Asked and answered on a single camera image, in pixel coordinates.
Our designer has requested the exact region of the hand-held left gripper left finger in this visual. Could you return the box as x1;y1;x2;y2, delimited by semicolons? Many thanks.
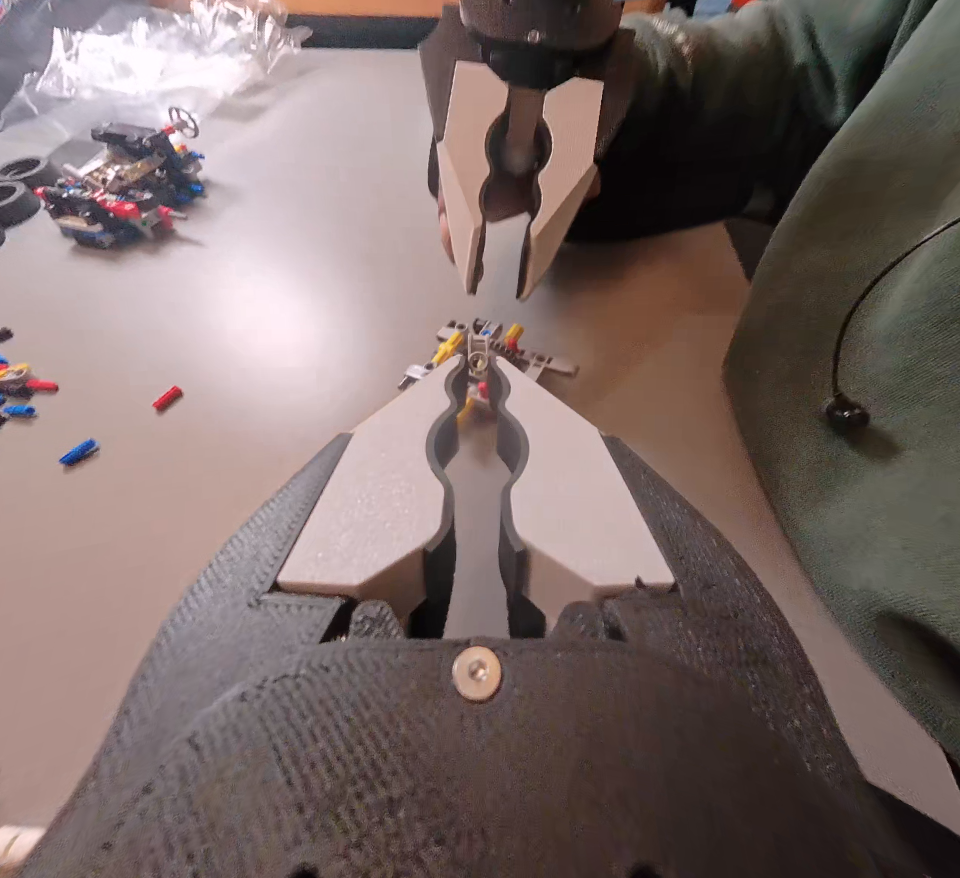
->
276;355;470;614

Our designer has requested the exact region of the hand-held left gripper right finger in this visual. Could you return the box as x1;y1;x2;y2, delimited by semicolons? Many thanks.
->
489;357;678;614

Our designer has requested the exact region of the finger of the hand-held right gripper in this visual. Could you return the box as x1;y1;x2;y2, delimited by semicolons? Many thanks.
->
514;77;606;302
435;59;511;296

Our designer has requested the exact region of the small grey lego differential assembly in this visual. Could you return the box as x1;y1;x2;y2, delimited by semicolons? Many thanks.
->
397;319;580;431

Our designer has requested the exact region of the person's right forearm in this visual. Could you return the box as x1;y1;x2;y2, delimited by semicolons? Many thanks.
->
562;0;940;247

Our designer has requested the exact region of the black lego car chassis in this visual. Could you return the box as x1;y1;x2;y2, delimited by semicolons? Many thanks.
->
33;107;207;251

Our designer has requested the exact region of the person's green sweatshirt torso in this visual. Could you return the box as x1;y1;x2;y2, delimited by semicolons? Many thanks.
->
722;68;960;768

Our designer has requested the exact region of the clear plastic bag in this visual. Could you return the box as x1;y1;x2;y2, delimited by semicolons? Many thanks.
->
33;0;314;104

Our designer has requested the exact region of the pile of blue yellow pins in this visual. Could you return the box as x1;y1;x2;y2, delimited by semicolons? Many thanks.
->
0;326;61;431

